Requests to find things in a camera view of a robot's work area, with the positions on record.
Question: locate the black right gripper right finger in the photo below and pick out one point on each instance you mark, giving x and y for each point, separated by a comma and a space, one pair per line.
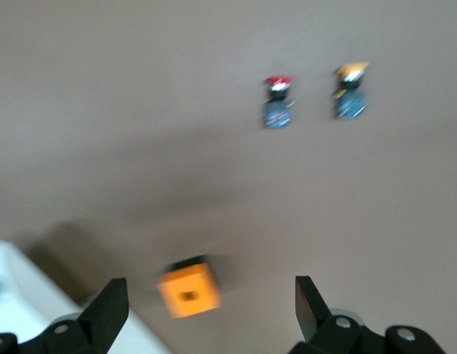
313, 317

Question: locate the brown table mat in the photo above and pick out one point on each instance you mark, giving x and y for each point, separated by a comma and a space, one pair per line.
177, 92

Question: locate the orange button enclosure box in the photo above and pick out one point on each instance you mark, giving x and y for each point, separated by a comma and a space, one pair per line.
199, 284

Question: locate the red mushroom push button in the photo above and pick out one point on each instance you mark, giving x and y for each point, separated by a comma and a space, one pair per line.
278, 114

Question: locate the yellow mushroom push button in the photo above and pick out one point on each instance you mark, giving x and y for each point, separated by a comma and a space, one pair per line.
350, 107

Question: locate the white drawer cabinet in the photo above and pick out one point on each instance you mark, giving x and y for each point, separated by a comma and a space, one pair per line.
26, 280

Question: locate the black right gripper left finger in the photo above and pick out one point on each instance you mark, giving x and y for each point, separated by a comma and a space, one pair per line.
103, 313

